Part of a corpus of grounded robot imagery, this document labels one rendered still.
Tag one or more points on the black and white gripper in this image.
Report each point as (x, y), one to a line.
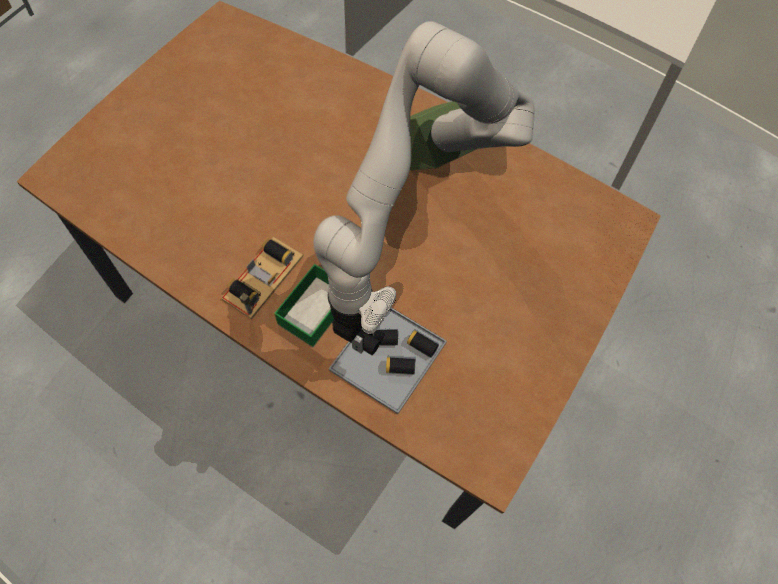
(366, 313)

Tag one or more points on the black battery with yellow end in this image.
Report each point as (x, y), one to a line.
(370, 343)
(387, 337)
(422, 344)
(276, 251)
(237, 288)
(400, 365)

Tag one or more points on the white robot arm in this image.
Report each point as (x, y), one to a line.
(456, 68)

